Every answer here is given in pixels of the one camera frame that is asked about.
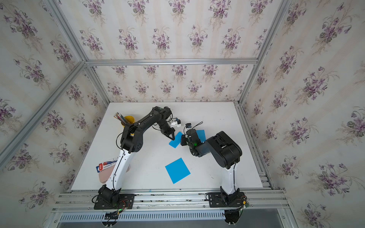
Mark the blue paper sheet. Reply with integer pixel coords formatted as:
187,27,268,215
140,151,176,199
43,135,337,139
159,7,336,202
165,158,191,184
169,132,183,148
196,130,206,143

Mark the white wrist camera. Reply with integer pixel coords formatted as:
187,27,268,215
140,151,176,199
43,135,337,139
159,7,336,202
184,123,192,134
170,118,181,128

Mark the aluminium rail frame front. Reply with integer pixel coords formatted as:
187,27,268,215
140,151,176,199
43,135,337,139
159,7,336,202
44,188,298,228

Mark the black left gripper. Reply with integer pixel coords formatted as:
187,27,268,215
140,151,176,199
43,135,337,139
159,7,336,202
157,121,176,141

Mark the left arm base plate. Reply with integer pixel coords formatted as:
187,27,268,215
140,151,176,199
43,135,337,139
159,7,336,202
94,194,136,210

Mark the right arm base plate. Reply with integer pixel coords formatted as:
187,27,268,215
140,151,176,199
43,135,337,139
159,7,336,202
206,192,247,208

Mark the yellow pen cup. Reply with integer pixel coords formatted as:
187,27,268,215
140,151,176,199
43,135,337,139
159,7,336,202
121,116,135,126

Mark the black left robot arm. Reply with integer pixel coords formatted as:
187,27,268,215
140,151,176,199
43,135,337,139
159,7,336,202
99,106,175,196

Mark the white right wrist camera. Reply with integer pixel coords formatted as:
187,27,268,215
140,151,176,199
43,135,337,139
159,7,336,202
184,123,192,134

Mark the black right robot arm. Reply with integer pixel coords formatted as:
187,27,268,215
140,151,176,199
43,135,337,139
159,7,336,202
181,128,242,198

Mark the white pen box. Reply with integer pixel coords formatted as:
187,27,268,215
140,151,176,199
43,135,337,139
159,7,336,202
96,160,117,173

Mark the blue paper sheet front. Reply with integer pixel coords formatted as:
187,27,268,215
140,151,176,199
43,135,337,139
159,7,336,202
165,158,191,184

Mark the pink pencil case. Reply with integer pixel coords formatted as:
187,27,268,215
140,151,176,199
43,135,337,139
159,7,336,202
98,166,115,184

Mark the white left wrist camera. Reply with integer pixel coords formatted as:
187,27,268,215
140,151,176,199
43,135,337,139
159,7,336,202
170,118,181,128

